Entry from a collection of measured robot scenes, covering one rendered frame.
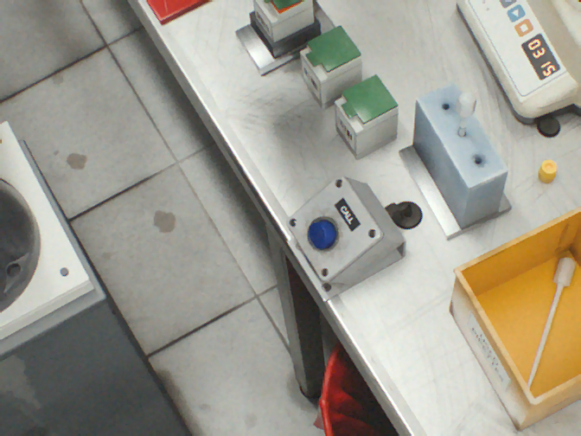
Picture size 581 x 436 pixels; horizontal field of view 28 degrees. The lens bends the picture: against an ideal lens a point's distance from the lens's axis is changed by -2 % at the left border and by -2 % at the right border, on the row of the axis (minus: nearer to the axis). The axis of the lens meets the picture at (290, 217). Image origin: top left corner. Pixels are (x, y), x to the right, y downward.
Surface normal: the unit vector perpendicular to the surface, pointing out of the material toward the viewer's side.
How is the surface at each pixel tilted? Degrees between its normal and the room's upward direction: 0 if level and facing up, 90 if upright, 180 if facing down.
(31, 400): 90
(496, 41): 25
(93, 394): 90
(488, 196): 90
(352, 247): 30
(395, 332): 0
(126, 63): 0
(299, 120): 0
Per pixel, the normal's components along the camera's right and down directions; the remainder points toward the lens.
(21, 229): 0.94, -0.20
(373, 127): 0.50, 0.78
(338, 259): -0.48, -0.11
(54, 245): -0.04, -0.42
